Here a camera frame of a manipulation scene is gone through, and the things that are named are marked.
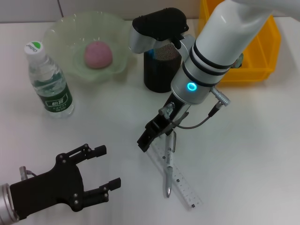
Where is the clear green-label water bottle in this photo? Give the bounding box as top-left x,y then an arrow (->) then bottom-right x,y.
23,41 -> 76,119

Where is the grey right gripper cable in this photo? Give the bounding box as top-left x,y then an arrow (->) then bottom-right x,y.
172,86 -> 232,129

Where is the yellow plastic bin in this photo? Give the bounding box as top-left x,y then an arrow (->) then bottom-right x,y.
198,0 -> 281,83

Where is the black mesh pen holder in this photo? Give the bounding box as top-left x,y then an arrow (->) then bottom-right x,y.
143,41 -> 182,93

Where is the green glass fruit plate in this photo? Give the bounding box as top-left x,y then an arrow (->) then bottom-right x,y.
43,10 -> 139,85

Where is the grey retractable pen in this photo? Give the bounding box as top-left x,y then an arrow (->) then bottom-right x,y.
164,131 -> 178,198

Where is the pink peach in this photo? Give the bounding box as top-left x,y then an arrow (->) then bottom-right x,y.
83,40 -> 113,69

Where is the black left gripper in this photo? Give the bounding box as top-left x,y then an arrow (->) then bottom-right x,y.
10,143 -> 122,221

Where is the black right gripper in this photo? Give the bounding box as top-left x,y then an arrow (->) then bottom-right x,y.
136,93 -> 191,152

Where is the transparent plastic ruler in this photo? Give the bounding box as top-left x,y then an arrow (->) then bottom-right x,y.
150,139 -> 203,211

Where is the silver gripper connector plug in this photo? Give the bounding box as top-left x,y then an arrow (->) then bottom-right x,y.
19,165 -> 38,181
158,102 -> 175,118

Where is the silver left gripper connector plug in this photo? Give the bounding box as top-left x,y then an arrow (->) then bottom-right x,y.
19,165 -> 38,181

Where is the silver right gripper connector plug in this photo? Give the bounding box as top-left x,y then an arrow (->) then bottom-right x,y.
158,102 -> 175,118

